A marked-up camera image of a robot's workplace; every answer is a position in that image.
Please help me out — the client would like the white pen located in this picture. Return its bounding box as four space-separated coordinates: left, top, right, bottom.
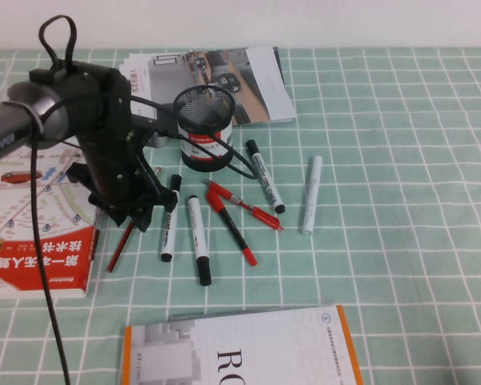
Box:
301 155 323 237

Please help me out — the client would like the red pencil with eraser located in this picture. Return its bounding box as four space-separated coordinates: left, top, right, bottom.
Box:
106 167 163 274

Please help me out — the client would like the green checked tablecloth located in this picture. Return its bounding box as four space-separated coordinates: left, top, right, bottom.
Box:
0 47 481 385

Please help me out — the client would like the red retractable gel pen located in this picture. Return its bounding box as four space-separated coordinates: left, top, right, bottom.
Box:
203 178 285 233

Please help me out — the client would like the red and black marker pen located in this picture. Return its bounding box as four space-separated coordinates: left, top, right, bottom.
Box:
206 188 258 267

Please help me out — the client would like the photo cover brochure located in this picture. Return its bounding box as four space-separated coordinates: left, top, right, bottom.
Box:
146 47 297 126

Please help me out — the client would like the white board marker black cap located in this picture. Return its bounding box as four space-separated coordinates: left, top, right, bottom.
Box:
245 140 285 215
187 195 212 287
160 174 183 264

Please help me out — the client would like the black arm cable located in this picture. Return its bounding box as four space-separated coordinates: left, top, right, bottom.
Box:
28 14 78 385

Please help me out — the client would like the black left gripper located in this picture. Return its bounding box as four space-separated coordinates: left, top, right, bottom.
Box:
66 130 180 233

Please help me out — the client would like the white book with orange edge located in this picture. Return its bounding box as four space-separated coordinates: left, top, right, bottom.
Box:
119 304 364 385

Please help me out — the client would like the red map cover book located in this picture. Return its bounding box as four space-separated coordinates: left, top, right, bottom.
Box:
0 138 119 300

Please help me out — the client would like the black mesh pen holder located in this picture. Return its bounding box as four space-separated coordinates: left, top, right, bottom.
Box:
172 86 236 173

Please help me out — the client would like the black camera cable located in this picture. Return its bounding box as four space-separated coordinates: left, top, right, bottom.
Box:
130 95 257 180

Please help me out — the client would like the white brochure with red text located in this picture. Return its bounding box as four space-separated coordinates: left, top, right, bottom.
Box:
119 54 161 121

